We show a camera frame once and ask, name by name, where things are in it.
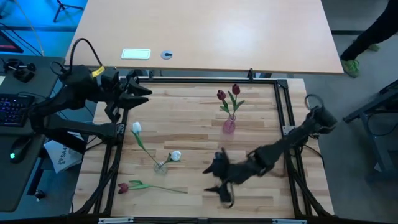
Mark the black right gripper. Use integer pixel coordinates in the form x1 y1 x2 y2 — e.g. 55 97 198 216
202 149 259 206

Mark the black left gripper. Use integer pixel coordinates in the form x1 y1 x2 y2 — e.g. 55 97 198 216
101 67 153 123

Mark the white artificial tulip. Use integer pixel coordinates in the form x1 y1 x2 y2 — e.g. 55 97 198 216
158 150 183 170
131 121 162 169

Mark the red artificial tulip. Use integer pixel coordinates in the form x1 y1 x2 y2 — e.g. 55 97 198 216
228 83 246 121
216 89 234 121
117 179 188 195

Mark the pink glass vase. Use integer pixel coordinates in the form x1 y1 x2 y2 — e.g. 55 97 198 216
221 114 237 135

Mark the clear glass vase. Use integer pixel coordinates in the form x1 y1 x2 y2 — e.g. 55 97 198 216
153 161 169 175

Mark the white rectangular cover plate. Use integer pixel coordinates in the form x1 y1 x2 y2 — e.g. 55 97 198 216
121 48 152 60

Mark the white printed paper sheet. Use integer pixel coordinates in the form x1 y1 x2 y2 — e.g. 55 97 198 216
43 138 85 174

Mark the large beige table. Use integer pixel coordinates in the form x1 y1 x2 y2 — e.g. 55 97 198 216
64 0 345 75

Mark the black tripod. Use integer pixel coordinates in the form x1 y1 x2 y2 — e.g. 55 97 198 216
52 0 85 23

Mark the black backlit keyboard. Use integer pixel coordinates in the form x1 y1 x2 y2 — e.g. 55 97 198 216
0 94 35 128

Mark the black computer mouse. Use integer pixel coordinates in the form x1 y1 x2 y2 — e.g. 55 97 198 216
8 136 32 164

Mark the black monitor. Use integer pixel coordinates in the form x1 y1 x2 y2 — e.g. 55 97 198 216
0 30 24 54

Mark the dark grey desk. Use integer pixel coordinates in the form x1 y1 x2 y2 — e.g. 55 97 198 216
0 54 66 213

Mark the dark metal stand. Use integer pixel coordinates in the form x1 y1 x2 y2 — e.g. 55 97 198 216
343 79 398 184

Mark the person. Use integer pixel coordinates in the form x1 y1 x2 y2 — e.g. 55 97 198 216
339 0 398 63

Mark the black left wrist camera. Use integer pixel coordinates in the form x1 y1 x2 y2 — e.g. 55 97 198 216
101 67 119 91

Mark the yellow cable tag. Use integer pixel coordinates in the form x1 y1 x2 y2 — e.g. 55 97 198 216
91 65 106 78

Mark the black aluminium frame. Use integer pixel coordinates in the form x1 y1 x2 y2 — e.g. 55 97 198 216
70 76 335 224

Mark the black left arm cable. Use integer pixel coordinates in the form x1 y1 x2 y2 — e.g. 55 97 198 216
68 37 104 68

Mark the silver frame bracket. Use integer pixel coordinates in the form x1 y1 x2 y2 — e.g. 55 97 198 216
272 218 308 224
98 217 134 224

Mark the black camera clamp mount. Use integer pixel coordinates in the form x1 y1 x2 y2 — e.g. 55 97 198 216
2 58 37 83

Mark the black right arm elbow cable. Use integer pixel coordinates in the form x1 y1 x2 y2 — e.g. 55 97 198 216
304 94 325 110

